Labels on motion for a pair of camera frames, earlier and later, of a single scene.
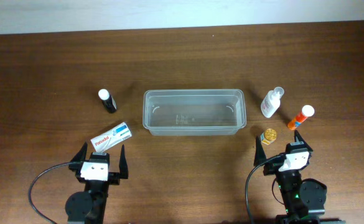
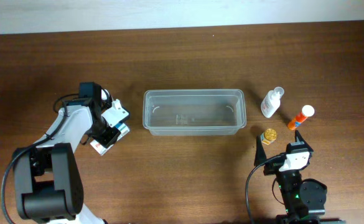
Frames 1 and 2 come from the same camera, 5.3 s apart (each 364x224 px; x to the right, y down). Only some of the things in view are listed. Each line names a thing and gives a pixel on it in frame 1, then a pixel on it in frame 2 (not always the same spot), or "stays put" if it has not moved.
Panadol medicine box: [111, 138] stays put
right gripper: [272, 166] stays put
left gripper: [114, 177] to [107, 139]
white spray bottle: [272, 101] stays put
